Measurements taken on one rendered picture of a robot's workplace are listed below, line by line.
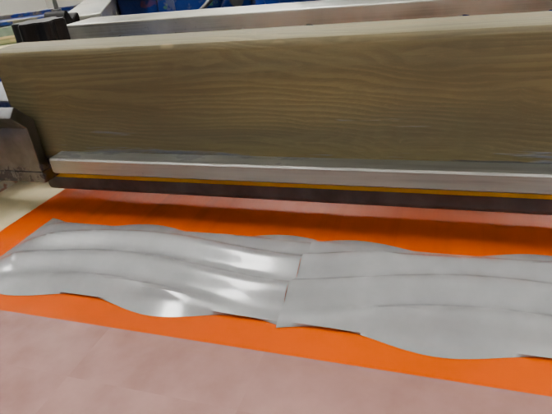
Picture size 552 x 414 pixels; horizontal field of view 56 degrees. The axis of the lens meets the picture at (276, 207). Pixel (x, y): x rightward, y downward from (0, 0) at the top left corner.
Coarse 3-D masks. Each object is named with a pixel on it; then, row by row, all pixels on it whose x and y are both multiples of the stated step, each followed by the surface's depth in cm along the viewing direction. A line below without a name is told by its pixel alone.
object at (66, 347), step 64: (64, 192) 38; (128, 192) 36; (0, 320) 25; (64, 320) 24; (128, 320) 24; (192, 320) 23; (256, 320) 23; (0, 384) 21; (64, 384) 21; (128, 384) 20; (192, 384) 20
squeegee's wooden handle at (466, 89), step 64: (0, 64) 32; (64, 64) 30; (128, 64) 29; (192, 64) 28; (256, 64) 27; (320, 64) 26; (384, 64) 25; (448, 64) 24; (512, 64) 23; (64, 128) 33; (128, 128) 31; (192, 128) 30; (256, 128) 28; (320, 128) 27; (384, 128) 26; (448, 128) 25; (512, 128) 24
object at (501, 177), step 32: (64, 160) 32; (96, 160) 32; (128, 160) 31; (160, 160) 30; (192, 160) 30; (224, 160) 29; (256, 160) 29; (288, 160) 28; (320, 160) 28; (352, 160) 27; (384, 160) 27; (416, 160) 26; (512, 192) 24; (544, 192) 24
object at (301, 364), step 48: (336, 240) 28; (384, 240) 28; (432, 240) 27; (480, 240) 27; (528, 240) 26; (288, 336) 22; (336, 336) 21; (288, 384) 19; (336, 384) 19; (384, 384) 19; (432, 384) 19; (480, 384) 18; (528, 384) 18
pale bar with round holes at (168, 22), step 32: (320, 0) 51; (352, 0) 48; (384, 0) 46; (416, 0) 44; (448, 0) 43; (480, 0) 43; (512, 0) 42; (544, 0) 41; (96, 32) 55; (128, 32) 54; (160, 32) 53
